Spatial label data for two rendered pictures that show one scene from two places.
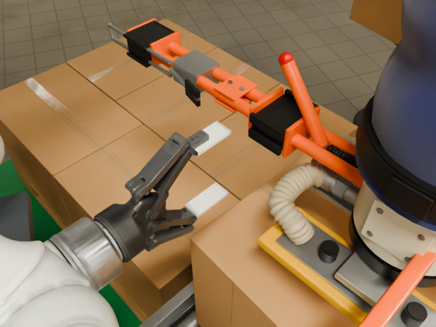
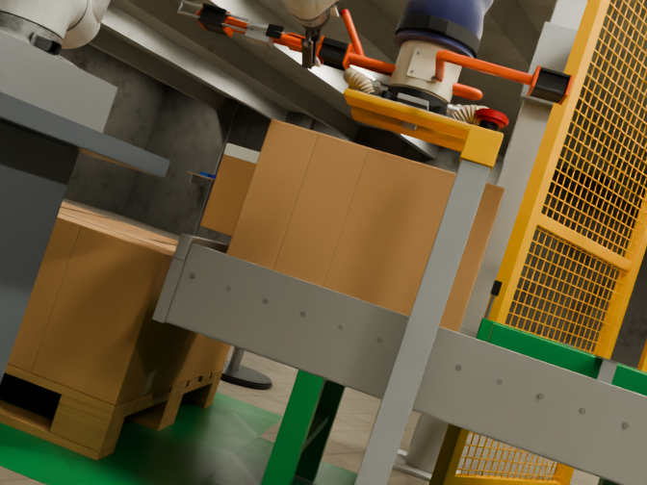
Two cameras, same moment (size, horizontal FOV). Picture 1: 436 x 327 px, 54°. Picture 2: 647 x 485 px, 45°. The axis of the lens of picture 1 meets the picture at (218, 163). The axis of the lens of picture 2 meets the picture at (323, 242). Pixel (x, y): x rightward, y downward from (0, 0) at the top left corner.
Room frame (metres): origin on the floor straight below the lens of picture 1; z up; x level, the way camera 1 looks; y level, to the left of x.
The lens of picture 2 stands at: (-1.21, 1.05, 0.66)
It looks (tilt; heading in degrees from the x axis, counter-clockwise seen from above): 1 degrees up; 323
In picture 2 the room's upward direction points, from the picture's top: 18 degrees clockwise
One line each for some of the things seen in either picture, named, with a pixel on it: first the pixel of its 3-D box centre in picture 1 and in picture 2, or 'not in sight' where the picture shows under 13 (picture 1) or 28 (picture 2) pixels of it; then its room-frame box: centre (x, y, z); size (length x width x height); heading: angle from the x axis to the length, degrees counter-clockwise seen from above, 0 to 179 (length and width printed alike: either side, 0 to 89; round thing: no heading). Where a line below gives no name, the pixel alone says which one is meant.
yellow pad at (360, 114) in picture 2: not in sight; (412, 124); (0.44, -0.35, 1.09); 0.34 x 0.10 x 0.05; 45
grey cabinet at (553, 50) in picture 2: not in sight; (557, 67); (0.74, -1.21, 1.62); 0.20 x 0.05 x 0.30; 44
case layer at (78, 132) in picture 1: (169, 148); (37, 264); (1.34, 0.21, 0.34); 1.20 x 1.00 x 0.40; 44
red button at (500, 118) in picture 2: not in sight; (489, 122); (-0.11, -0.07, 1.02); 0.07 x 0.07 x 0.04
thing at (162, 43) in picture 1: (154, 41); (217, 20); (0.80, 0.13, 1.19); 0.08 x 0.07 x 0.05; 45
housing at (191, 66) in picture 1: (196, 71); (261, 35); (0.70, 0.04, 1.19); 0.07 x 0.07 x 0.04; 45
